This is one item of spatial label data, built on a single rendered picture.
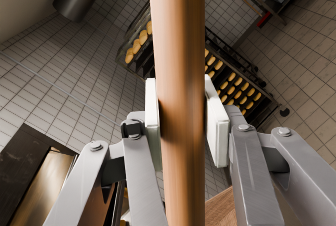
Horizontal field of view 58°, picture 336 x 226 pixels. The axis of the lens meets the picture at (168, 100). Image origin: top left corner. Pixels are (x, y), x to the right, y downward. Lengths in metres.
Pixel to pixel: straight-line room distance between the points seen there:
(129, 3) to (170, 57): 5.03
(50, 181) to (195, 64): 1.74
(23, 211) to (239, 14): 4.49
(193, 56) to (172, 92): 0.02
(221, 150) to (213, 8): 5.12
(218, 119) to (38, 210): 1.61
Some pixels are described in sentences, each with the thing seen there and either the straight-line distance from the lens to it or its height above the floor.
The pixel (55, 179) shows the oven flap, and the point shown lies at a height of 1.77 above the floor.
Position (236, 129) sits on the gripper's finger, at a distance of 0.16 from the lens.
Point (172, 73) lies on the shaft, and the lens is 0.17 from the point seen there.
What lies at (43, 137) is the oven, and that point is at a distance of 2.10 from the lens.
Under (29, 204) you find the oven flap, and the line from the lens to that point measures 1.76.
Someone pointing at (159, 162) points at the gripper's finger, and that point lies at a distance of 0.17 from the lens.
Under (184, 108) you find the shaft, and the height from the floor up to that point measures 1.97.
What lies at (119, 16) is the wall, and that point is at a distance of 5.24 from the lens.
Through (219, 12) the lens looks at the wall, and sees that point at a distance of 5.30.
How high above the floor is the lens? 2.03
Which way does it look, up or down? 17 degrees down
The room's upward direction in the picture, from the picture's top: 55 degrees counter-clockwise
